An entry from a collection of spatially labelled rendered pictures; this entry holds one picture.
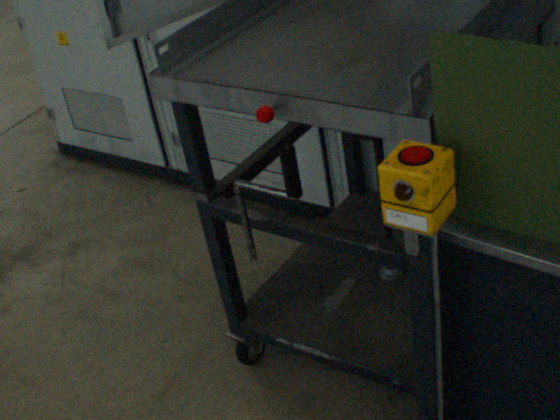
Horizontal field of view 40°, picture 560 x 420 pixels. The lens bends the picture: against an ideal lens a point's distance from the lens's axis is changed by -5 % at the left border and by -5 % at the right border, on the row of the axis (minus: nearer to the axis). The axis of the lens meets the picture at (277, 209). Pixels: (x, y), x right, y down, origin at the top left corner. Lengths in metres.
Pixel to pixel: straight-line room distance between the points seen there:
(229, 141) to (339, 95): 1.25
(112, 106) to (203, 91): 1.42
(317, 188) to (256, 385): 0.72
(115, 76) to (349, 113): 1.59
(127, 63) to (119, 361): 1.06
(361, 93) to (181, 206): 1.48
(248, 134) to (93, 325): 0.77
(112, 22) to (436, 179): 1.03
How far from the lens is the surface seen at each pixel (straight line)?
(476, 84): 1.07
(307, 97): 1.39
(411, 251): 1.15
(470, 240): 1.17
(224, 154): 2.64
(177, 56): 1.63
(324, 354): 1.84
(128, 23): 1.89
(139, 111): 2.83
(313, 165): 2.42
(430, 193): 1.05
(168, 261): 2.52
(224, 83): 1.50
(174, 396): 2.07
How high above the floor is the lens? 1.46
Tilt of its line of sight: 34 degrees down
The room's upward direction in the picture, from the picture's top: 11 degrees counter-clockwise
